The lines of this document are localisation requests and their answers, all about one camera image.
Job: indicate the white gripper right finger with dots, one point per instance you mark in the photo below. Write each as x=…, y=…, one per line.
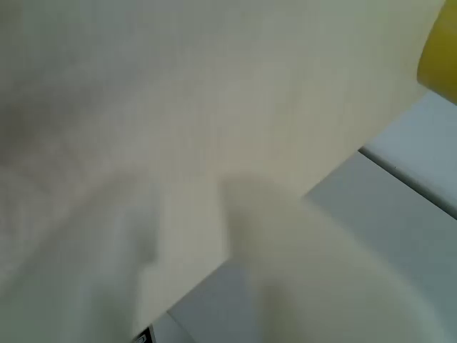
x=321, y=286

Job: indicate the big yellow tape roll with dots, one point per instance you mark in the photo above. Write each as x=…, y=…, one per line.
x=441, y=53

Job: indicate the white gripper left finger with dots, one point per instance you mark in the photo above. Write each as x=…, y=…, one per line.
x=89, y=250

